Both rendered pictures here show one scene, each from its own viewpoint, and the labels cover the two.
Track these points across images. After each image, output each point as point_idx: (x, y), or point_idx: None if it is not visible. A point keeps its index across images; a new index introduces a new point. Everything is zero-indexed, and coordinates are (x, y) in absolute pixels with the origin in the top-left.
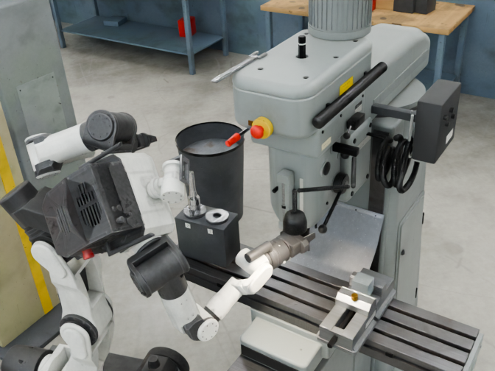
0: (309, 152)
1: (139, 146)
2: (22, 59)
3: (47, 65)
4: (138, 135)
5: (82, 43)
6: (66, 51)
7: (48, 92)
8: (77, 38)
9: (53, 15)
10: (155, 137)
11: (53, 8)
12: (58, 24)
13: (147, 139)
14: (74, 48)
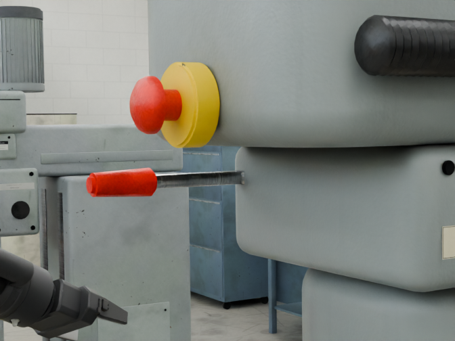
0: (388, 260)
1: (56, 308)
2: (119, 268)
3: (160, 289)
4: (66, 285)
5: (301, 331)
6: (273, 338)
7: (152, 334)
8: (298, 325)
9: (278, 294)
10: (122, 311)
11: (269, 273)
12: (271, 298)
13: (88, 302)
14: (286, 335)
